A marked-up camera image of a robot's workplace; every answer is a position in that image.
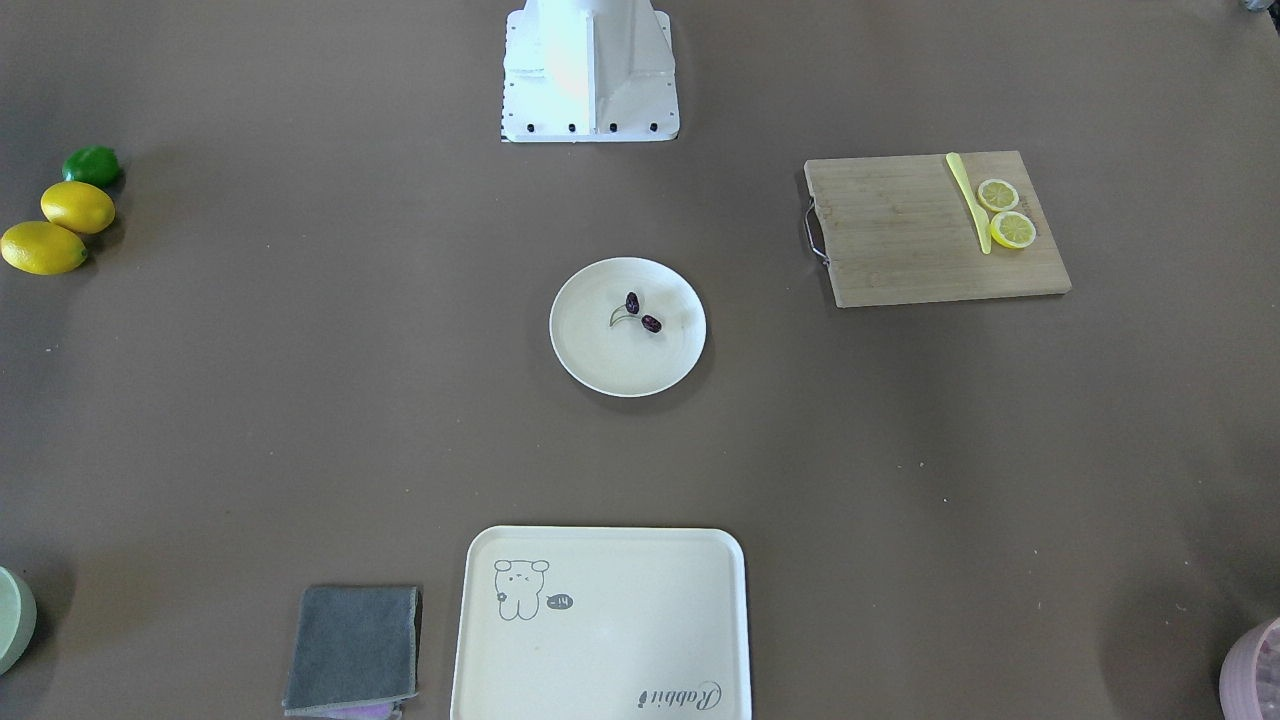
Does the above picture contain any cream rabbit tray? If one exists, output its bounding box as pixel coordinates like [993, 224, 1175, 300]
[451, 527, 753, 719]

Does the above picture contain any grey folded cloth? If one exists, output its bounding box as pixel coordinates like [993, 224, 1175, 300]
[282, 585, 420, 719]

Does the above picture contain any green lime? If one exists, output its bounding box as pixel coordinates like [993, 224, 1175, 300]
[61, 145, 122, 188]

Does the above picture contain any lemon slice upper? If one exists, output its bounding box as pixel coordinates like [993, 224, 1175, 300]
[975, 178, 1021, 214]

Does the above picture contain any yellow plastic knife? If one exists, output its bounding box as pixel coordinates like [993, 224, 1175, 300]
[945, 152, 992, 255]

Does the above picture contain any pink bowl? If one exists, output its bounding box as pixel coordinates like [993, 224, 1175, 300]
[1219, 618, 1279, 719]

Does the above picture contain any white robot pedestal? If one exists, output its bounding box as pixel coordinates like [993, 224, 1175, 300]
[500, 1, 681, 143]

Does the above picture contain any yellow lemon near lime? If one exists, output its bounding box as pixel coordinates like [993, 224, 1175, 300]
[40, 181, 116, 234]

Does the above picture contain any yellow lemon far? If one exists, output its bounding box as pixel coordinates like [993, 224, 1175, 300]
[1, 222, 90, 275]

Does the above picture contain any mint green bowl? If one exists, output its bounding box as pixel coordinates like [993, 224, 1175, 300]
[0, 568, 38, 675]

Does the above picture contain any wooden cutting board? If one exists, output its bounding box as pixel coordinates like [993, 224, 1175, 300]
[803, 150, 1073, 307]

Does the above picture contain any dark red cherry pair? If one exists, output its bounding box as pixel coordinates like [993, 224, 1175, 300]
[608, 291, 663, 334]

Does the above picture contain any cream round plate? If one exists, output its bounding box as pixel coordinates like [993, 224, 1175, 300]
[549, 258, 707, 398]

